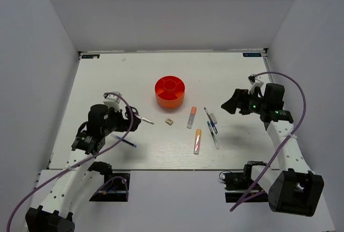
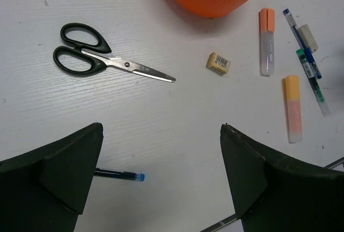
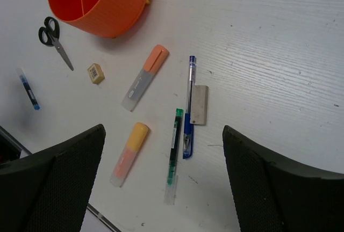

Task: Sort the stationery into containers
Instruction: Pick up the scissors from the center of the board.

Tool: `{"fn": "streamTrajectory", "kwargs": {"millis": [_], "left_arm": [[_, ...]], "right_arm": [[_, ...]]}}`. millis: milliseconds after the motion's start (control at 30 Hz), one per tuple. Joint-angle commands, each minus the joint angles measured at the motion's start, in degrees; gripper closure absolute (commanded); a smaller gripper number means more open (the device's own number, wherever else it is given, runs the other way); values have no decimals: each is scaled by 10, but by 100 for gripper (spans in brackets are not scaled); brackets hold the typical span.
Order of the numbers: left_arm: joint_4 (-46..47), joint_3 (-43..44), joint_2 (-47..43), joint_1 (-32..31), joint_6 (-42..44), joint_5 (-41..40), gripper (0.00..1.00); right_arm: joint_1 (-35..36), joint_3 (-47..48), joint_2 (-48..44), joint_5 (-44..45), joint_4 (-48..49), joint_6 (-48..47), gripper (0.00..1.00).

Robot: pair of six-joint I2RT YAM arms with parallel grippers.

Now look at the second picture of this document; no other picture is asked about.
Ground black handled scissors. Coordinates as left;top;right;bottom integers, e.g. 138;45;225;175
53;23;176;83

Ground green gel pen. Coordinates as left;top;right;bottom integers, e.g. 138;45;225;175
296;49;331;117

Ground white eraser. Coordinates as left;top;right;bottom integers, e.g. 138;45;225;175
298;24;319;53

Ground blue gel pen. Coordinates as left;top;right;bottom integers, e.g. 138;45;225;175
283;9;322;79

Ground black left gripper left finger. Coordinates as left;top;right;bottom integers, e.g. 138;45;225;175
1;123;103;231

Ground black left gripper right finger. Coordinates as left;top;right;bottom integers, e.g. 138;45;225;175
220;125;343;231

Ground orange cap highlighter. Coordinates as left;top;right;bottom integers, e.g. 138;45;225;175
259;8;275;77

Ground tan barcode eraser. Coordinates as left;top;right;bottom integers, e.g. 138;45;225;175
206;52;231;76

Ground dark blue refill pen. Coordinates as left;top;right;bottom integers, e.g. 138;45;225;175
94;168;145;182

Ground yellow cap highlighter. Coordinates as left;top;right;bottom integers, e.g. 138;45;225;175
283;75;303;143

